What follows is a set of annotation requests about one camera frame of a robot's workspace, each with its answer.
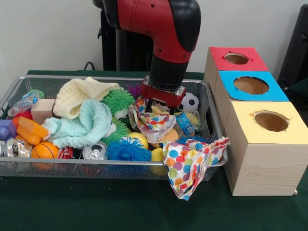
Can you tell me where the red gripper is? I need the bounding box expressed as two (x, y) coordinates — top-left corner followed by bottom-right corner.
(141, 76), (187, 116)

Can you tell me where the yellow plush duck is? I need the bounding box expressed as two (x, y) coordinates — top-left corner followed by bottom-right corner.
(151, 105), (171, 115)

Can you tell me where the polka dot fabric pouch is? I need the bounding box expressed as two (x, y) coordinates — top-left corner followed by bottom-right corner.
(128, 96), (178, 144)

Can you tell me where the green spiky googly-eyed toy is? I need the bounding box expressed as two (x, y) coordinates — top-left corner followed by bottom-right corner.
(102, 89), (136, 121)

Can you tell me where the blue spiky rubber ball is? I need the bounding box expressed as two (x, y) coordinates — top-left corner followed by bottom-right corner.
(105, 136), (152, 161)

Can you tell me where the white polka dot cloth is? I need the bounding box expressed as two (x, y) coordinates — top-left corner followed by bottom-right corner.
(162, 136), (231, 202)

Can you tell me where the mint green muslin cloth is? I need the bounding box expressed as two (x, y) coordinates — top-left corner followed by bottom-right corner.
(42, 99), (113, 149)

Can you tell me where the cream muslin cloth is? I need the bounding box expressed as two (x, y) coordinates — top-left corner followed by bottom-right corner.
(52, 77), (123, 120)

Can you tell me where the wooden box with three holes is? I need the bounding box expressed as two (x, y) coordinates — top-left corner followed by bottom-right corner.
(203, 46), (308, 197)

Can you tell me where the small soccer ball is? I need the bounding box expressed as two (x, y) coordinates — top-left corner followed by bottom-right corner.
(179, 92), (200, 112)

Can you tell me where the dark green tablecloth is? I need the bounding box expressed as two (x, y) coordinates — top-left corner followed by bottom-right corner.
(0, 69), (308, 231)
(287, 77), (308, 98)

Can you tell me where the orange toy basketball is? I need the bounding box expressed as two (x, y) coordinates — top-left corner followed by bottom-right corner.
(30, 141), (59, 159)

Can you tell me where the orange long studded brick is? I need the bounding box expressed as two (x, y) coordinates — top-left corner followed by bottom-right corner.
(16, 116), (50, 145)

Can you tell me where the black upright panel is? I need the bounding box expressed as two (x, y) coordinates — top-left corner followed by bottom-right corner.
(278, 3), (308, 90)

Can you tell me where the silver wire mesh bin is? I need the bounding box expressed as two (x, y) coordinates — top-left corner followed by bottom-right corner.
(0, 75), (229, 181)

